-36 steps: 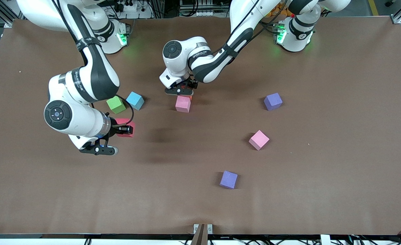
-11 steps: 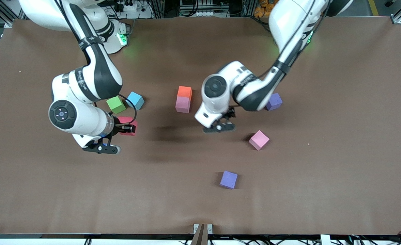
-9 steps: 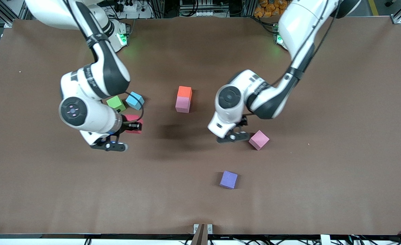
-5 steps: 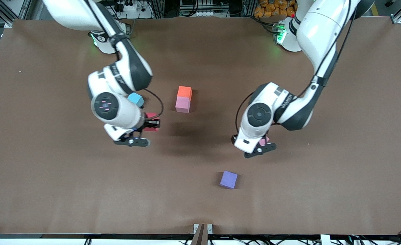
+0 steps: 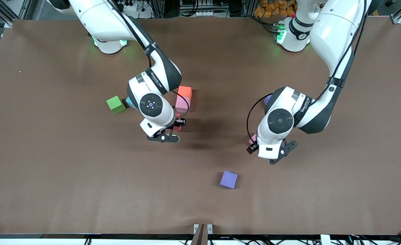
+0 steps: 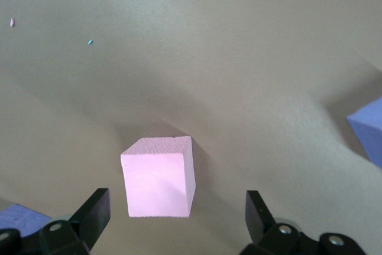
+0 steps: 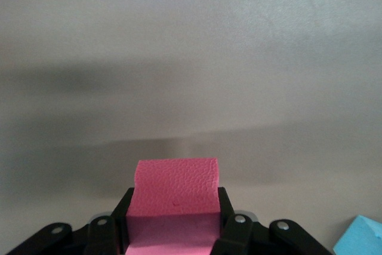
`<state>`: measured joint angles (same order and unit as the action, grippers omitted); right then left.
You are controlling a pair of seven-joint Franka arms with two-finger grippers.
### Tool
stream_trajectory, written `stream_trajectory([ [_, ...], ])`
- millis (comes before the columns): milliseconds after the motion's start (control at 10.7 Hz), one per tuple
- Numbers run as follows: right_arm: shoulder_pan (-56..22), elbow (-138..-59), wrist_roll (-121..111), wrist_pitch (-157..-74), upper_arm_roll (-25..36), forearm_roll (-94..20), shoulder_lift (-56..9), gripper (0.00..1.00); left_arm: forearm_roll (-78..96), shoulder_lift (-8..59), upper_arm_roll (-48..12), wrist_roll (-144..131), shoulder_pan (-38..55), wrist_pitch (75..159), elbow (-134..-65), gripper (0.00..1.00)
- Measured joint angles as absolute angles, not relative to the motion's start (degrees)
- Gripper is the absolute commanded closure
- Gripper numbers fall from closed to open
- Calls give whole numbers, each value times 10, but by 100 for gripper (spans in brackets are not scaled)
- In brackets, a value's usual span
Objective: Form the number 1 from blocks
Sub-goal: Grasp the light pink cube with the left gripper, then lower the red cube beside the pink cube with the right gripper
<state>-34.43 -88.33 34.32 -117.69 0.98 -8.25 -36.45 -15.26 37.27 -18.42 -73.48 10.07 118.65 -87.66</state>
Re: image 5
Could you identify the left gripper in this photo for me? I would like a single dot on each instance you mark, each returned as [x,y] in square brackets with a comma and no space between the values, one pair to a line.
[252,148]

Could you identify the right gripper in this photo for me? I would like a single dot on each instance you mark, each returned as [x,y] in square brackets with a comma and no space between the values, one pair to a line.
[180,121]

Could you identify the red foam cube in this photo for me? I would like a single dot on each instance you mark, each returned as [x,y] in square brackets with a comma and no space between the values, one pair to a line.
[176,128]

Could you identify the pink foam cube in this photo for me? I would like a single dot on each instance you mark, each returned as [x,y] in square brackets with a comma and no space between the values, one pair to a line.
[183,106]
[253,137]

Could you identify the orange foam cube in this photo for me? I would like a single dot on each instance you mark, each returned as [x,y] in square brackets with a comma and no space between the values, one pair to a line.
[184,92]

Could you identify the blue foam cube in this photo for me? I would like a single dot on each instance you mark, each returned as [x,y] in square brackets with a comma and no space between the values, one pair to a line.
[129,102]

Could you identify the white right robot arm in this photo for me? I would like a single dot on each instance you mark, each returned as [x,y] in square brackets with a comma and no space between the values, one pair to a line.
[101,20]

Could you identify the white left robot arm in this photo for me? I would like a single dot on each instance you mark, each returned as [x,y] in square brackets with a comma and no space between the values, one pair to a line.
[336,27]

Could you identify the purple foam cube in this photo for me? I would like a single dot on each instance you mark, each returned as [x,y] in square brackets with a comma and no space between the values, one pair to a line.
[228,179]
[267,99]

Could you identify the green foam cube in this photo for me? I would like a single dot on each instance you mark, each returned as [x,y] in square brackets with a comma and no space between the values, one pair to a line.
[116,104]

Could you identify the white table edge block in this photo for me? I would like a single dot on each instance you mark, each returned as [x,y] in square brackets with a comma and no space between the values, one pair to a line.
[325,240]

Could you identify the metal equipment rack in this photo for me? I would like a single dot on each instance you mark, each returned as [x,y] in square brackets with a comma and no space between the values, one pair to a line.
[203,6]

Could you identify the white power strip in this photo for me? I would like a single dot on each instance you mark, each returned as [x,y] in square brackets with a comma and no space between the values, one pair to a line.
[134,7]

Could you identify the pile of orange packets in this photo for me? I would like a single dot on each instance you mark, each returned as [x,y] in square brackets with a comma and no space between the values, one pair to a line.
[272,8]

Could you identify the metal table edge bracket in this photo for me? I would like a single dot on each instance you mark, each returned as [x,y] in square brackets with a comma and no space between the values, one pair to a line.
[196,228]

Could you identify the brown wooden post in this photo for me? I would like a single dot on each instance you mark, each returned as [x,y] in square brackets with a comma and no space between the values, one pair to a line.
[200,238]

